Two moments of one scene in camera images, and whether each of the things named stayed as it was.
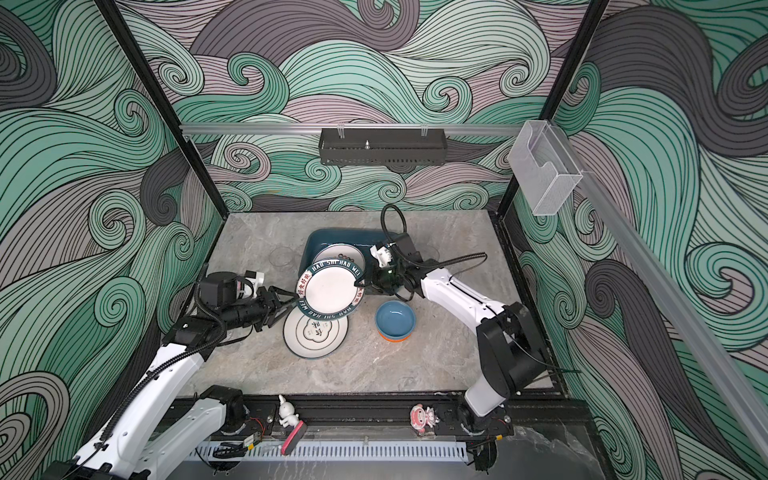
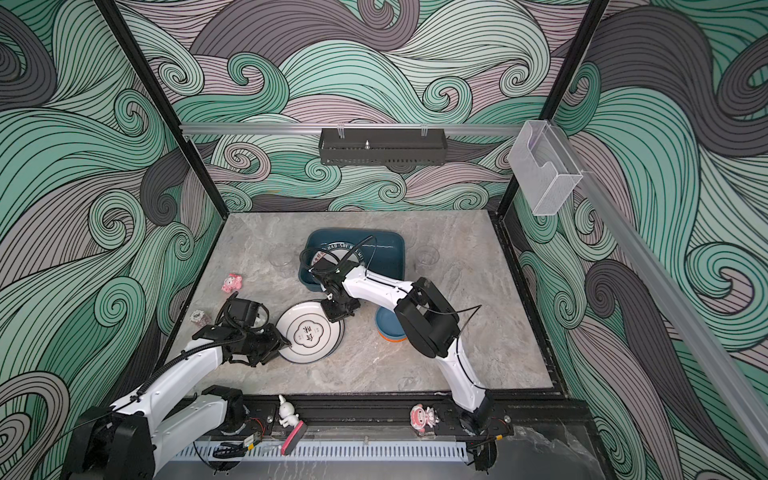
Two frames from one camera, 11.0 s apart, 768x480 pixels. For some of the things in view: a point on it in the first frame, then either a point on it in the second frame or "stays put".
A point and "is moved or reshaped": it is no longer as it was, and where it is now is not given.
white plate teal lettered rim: x=326 y=289 is moved or reshaped
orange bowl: x=393 y=338 stays put
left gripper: x=270 y=307 -> x=276 y=343
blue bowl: x=395 y=318 stays put
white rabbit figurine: x=287 y=414 stays put
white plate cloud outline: x=311 y=337 is moved or reshaped
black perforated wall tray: x=382 y=146 stays put
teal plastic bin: x=365 y=238 stays put
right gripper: x=374 y=281 -> x=332 y=316
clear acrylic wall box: x=544 y=166 stays put
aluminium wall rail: x=248 y=129 stays put
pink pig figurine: x=423 y=419 stays put
